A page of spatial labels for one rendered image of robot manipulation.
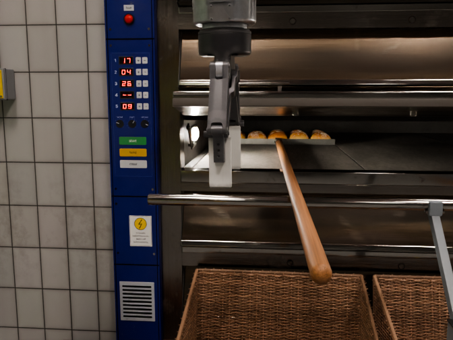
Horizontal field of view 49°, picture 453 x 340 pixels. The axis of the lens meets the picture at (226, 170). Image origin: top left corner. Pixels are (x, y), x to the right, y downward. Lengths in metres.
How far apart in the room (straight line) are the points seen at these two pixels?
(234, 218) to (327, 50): 0.62
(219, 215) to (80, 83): 0.63
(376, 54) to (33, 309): 1.45
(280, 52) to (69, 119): 0.72
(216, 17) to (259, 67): 0.92
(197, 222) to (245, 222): 0.16
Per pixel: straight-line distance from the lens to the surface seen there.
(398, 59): 1.66
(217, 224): 1.67
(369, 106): 1.49
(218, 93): 0.65
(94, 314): 1.89
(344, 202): 1.28
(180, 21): 1.65
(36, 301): 1.95
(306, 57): 1.62
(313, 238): 0.81
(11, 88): 1.79
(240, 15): 0.69
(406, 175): 1.69
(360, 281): 1.68
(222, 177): 0.67
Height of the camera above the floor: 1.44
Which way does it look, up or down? 9 degrees down
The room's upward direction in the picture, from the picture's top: straight up
